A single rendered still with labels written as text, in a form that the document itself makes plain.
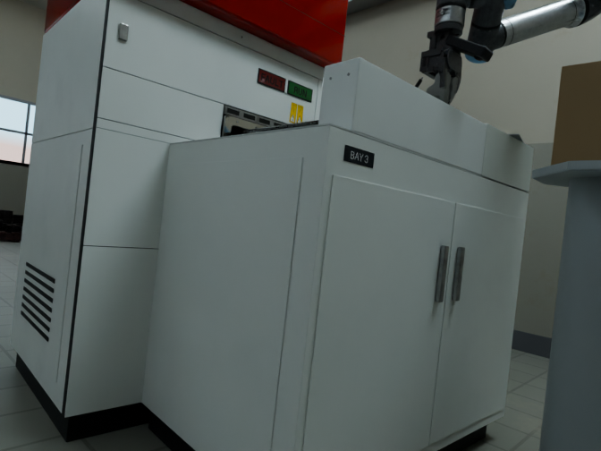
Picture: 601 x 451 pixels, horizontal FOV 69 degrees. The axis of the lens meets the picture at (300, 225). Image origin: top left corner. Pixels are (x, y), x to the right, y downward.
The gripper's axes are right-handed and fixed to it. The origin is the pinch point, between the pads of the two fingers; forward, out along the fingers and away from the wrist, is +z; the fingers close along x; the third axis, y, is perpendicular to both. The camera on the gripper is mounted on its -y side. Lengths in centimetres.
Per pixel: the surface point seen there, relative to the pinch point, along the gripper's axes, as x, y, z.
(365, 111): 36.7, -4.1, 11.7
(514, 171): -36.6, -4.0, 11.4
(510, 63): -190, 68, -86
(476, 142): -9.8, -4.0, 8.1
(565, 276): -7, -29, 40
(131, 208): 55, 58, 36
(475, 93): -189, 90, -69
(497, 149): -23.1, -4.0, 7.4
